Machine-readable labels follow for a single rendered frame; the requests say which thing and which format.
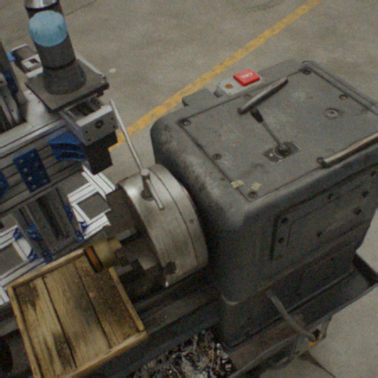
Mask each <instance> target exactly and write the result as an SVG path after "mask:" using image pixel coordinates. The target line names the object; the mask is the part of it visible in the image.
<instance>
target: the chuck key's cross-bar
mask: <svg viewBox="0 0 378 378"><path fill-rule="evenodd" d="M109 102H110V104H111V107H112V110H113V112H114V114H115V117H116V119H117V121H118V124H119V126H120V128H121V131H122V133H123V135H124V137H125V139H126V141H127V144H128V147H129V148H130V150H131V152H132V156H133V158H134V160H135V162H136V164H137V166H138V168H139V170H140V171H141V170H142V169H144V168H143V165H142V163H141V161H140V159H139V157H138V154H137V152H136V149H135V148H134V146H133V144H132V140H131V139H130V137H129V135H128V132H127V129H126V128H125V125H124V123H123V121H122V118H121V116H120V114H119V112H118V109H117V107H116V104H115V102H114V100H110V101H109ZM145 182H146V184H147V186H148V189H149V190H150V193H151V195H152V197H153V199H154V201H155V203H156V205H157V207H158V208H159V210H160V211H163V210H164V209H165V208H164V206H163V204H162V202H161V201H160V199H159V197H158V195H157V193H156V191H155V189H154V186H153V184H152V182H151V180H150V179H149V178H148V179H146V180H145Z"/></svg>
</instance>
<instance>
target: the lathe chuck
mask: <svg viewBox="0 0 378 378"><path fill-rule="evenodd" d="M149 171H150V177H151V182H152V184H153V186H154V189H155V191H156V193H157V195H158V197H159V199H160V201H161V202H162V204H163V206H164V208H165V209H164V210H163V211H160V210H159V208H158V207H157V205H156V203H155V201H154V199H152V200H145V199H143V198H142V194H143V191H144V189H143V183H142V179H141V174H140V171H138V172H136V173H134V174H131V175H129V176H127V177H124V178H122V179H120V180H119V181H116V183H115V190H116V189H117V188H119V187H118V186H117V183H118V182H119V183H118V184H119V186H120V188H121V191H122V194H123V196H124V198H125V200H126V203H127V206H128V208H129V210H130V212H131V215H132V217H133V219H134V222H135V223H136V226H134V227H132V228H131V229H129V230H130V233H131V235H132V234H134V233H137V232H139V230H140V232H141V234H142V236H143V238H144V240H145V242H146V243H147V245H148V247H149V248H150V250H151V251H152V252H153V254H154V255H155V257H156V258H157V260H158V261H159V263H160V265H161V266H162V267H164V266H166V265H167V264H166V263H167V262H169V261H171V262H173V264H174V268H175V270H174V271H173V273H171V274H168V273H167V274H166V275H164V274H163V272H161V273H158V274H156V275H154V276H155V278H156V279H157V280H158V282H159V283H160V284H161V285H162V286H165V287H167V286H168V285H170V284H172V283H174V282H177V281H179V280H180V279H182V278H184V277H186V276H188V275H190V274H191V273H194V272H196V270H197V256H196V252H195V249H194V246H193V243H192V239H191V236H190V234H189V232H188V229H187V227H186V224H185V222H184V220H183V218H182V216H181V213H180V211H179V209H178V207H177V206H176V204H175V203H174V202H173V200H172V198H171V197H170V194H169V193H168V191H167V190H166V188H165V186H164V185H163V183H162V182H161V180H160V179H159V178H158V177H157V175H156V174H155V173H154V172H153V171H151V170H149Z"/></svg>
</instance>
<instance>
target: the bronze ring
mask: <svg viewBox="0 0 378 378"><path fill-rule="evenodd" d="M91 243H92V246H86V247H85V248H84V249H82V251H83V253H84V255H85V257H86V259H87V260H88V262H89V263H90V265H91V266H92V268H93V269H94V271H95V272H96V273H100V272H101V271H103V269H104V268H106V270H107V269H109V268H111V267H113V266H115V265H116V264H117V265H119V262H118V261H117V259H118V258H117V256H116V252H115V250H117V249H119V248H121V247H122V244H121V243H120V241H119V240H118V239H117V237H116V235H115V236H113V237H111V238H110V239H109V238H105V237H104V236H103V235H101V237H100V238H99V239H97V240H94V241H92V242H91Z"/></svg>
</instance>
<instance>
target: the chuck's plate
mask: <svg viewBox="0 0 378 378"><path fill-rule="evenodd" d="M146 169H149V170H151V171H153V172H154V173H155V174H156V175H157V177H158V178H159V179H160V180H161V182H162V183H163V185H164V186H165V188H166V190H167V191H168V193H169V194H170V197H171V198H172V200H173V202H174V203H175V205H176V206H177V207H178V209H179V211H180V213H181V216H182V218H183V220H184V222H185V224H186V227H187V229H188V232H189V234H190V236H191V239H192V243H193V246H194V249H195V252H196V256H197V270H199V269H200V268H202V267H205V266H206V265H207V264H208V248H207V243H206V241H205V237H204V234H203V230H202V227H201V225H200V223H199V221H198V218H197V215H196V214H195V212H194V209H193V207H192V205H191V203H190V202H189V200H188V198H187V196H186V194H185V193H184V190H183V189H182V187H181V185H180V184H179V182H178V181H177V179H175V178H174V176H173V175H172V174H171V173H170V172H169V171H168V170H167V169H166V168H165V167H164V166H163V165H160V164H155V165H151V166H149V167H148V168H146ZM197 270H196V271H197Z"/></svg>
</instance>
